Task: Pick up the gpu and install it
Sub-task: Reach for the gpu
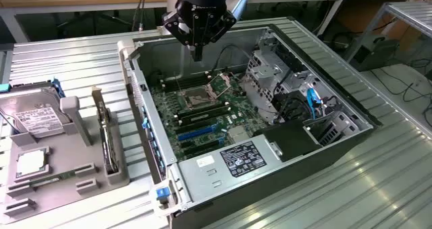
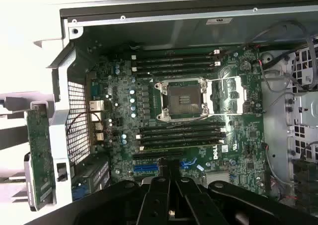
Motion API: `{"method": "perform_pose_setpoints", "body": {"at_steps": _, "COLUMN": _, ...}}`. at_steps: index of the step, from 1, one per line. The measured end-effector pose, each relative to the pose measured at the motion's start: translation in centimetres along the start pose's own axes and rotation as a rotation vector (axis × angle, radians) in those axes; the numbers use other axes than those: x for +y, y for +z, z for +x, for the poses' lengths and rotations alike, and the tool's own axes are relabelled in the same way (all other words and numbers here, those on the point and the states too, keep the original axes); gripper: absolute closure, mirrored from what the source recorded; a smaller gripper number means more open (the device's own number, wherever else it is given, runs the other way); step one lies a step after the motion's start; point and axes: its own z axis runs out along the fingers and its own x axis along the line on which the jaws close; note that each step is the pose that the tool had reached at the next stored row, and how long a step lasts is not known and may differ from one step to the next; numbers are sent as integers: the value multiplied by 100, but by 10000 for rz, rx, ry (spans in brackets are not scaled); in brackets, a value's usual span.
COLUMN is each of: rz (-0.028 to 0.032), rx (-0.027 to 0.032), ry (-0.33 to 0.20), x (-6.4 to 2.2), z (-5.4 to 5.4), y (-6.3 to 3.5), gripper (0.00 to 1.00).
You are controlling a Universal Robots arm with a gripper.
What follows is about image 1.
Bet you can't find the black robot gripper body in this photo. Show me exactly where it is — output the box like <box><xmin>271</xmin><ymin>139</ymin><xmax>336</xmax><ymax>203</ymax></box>
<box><xmin>175</xmin><ymin>0</ymin><xmax>231</xmax><ymax>42</ymax></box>

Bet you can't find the graphics card with metal bracket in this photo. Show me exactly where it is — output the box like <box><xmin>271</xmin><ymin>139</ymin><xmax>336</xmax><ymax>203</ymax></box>
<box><xmin>91</xmin><ymin>85</ymin><xmax>121</xmax><ymax>175</ymax></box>

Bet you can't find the thin socket locking lever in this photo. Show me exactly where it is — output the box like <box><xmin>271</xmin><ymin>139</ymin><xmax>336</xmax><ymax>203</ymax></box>
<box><xmin>173</xmin><ymin>72</ymin><xmax>185</xmax><ymax>93</ymax></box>

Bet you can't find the metal socket cover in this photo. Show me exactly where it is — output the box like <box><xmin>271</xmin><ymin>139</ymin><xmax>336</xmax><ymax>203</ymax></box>
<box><xmin>204</xmin><ymin>72</ymin><xmax>237</xmax><ymax>98</ymax></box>

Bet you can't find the silver metal drive cage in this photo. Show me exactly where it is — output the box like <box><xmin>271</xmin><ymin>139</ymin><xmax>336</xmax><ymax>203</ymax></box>
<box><xmin>243</xmin><ymin>30</ymin><xmax>309</xmax><ymax>125</ymax></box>

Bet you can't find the black tripod stand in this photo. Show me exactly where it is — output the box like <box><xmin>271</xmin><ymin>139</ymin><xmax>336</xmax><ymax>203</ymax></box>
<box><xmin>56</xmin><ymin>10</ymin><xmax>133</xmax><ymax>34</ymax></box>

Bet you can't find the CPU socket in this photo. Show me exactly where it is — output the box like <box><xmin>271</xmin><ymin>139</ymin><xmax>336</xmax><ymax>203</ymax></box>
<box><xmin>181</xmin><ymin>87</ymin><xmax>217</xmax><ymax>109</ymax></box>

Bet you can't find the green motherboard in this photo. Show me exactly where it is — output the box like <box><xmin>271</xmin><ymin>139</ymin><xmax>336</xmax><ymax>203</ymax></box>
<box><xmin>148</xmin><ymin>69</ymin><xmax>264</xmax><ymax>162</ymax></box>

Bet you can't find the installed RAM stick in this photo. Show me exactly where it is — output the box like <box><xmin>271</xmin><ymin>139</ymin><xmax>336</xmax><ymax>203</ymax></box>
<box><xmin>176</xmin><ymin>104</ymin><xmax>231</xmax><ymax>125</ymax></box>

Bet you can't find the wooden desk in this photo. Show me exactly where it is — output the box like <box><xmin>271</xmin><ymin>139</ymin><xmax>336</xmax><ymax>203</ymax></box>
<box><xmin>0</xmin><ymin>0</ymin><xmax>423</xmax><ymax>43</ymax></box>

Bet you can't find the blue disk carrier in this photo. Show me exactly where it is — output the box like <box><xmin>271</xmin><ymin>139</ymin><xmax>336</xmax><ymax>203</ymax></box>
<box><xmin>0</xmin><ymin>78</ymin><xmax>67</xmax><ymax>99</ymax></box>

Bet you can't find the blue expansion slot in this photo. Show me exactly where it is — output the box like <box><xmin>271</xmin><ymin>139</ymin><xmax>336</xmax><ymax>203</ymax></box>
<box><xmin>177</xmin><ymin>126</ymin><xmax>221</xmax><ymax>143</ymax></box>

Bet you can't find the silver chipset heatsink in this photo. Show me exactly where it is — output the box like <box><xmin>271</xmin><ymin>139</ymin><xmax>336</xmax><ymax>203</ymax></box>
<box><xmin>228</xmin><ymin>126</ymin><xmax>251</xmax><ymax>143</ymax></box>

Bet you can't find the black expansion slot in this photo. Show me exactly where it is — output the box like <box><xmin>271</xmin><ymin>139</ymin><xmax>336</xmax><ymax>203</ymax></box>
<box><xmin>181</xmin><ymin>139</ymin><xmax>220</xmax><ymax>156</ymax></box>

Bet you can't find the silver hard disk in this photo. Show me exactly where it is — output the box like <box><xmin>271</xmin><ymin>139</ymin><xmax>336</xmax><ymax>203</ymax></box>
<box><xmin>0</xmin><ymin>86</ymin><xmax>67</xmax><ymax>139</ymax></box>

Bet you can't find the grey parts rack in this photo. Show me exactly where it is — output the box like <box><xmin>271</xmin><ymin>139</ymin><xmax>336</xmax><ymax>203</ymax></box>
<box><xmin>0</xmin><ymin>87</ymin><xmax>132</xmax><ymax>217</ymax></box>

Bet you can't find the grey power supply unit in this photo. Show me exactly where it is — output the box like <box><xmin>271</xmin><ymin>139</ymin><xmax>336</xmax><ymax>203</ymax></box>
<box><xmin>177</xmin><ymin>134</ymin><xmax>284</xmax><ymax>205</ymax></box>

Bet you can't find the open black PC case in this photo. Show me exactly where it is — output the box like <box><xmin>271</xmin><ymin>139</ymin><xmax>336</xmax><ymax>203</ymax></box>
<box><xmin>116</xmin><ymin>23</ymin><xmax>384</xmax><ymax>229</ymax></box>

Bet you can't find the silver CPU chip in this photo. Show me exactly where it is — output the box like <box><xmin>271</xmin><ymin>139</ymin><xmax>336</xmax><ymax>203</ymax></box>
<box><xmin>16</xmin><ymin>152</ymin><xmax>48</xmax><ymax>176</ymax></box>

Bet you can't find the green RAM stick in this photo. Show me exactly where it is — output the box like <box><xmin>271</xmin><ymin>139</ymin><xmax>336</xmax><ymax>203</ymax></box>
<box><xmin>28</xmin><ymin>169</ymin><xmax>79</xmax><ymax>189</ymax></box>

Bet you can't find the black cable inside case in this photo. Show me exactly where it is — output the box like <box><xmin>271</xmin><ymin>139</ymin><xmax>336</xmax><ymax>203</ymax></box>
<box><xmin>215</xmin><ymin>44</ymin><xmax>255</xmax><ymax>69</ymax></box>

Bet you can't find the hanging grey cable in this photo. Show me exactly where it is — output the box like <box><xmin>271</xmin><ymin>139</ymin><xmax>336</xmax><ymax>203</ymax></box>
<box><xmin>132</xmin><ymin>0</ymin><xmax>148</xmax><ymax>32</ymax></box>

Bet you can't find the blue data wire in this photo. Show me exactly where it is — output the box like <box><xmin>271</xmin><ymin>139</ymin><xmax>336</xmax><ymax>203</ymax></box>
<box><xmin>305</xmin><ymin>87</ymin><xmax>321</xmax><ymax>120</ymax></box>

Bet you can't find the black box with handle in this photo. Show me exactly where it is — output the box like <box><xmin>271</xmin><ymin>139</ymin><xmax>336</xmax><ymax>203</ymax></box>
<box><xmin>347</xmin><ymin>36</ymin><xmax>401</xmax><ymax>72</ymax></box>

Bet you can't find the black plastic air duct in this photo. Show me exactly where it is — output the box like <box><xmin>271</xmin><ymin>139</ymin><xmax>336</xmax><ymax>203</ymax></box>
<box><xmin>252</xmin><ymin>118</ymin><xmax>325</xmax><ymax>163</ymax></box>

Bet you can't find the metal slat shelf frame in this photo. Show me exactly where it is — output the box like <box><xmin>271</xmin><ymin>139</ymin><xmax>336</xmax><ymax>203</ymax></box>
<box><xmin>344</xmin><ymin>2</ymin><xmax>432</xmax><ymax>63</ymax></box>

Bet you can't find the black cable on white table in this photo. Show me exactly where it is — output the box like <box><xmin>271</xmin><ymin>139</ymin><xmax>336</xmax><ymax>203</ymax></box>
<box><xmin>369</xmin><ymin>59</ymin><xmax>432</xmax><ymax>118</ymax></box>

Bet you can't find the thin black disk wire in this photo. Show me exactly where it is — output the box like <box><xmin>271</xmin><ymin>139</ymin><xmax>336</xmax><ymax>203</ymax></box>
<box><xmin>0</xmin><ymin>110</ymin><xmax>17</xmax><ymax>134</ymax></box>

